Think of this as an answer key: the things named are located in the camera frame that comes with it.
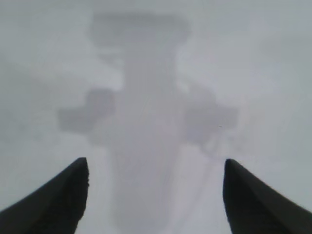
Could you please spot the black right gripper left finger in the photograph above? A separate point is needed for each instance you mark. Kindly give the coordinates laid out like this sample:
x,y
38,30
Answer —
x,y
53,207

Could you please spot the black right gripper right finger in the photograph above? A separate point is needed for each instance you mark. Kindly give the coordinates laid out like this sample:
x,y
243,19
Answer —
x,y
258,209

